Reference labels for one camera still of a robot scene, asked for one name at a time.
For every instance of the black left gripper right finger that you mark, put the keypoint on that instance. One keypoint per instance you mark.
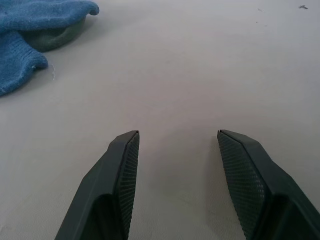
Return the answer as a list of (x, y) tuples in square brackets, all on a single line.
[(262, 185)]

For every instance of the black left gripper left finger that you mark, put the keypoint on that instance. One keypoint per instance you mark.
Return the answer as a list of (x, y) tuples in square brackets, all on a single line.
[(107, 185)]

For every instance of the green object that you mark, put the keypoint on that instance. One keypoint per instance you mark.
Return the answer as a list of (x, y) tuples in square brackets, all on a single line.
[(53, 37)]

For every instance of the blue knitted cloth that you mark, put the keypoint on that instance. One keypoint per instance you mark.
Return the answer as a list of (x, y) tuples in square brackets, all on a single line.
[(22, 32)]

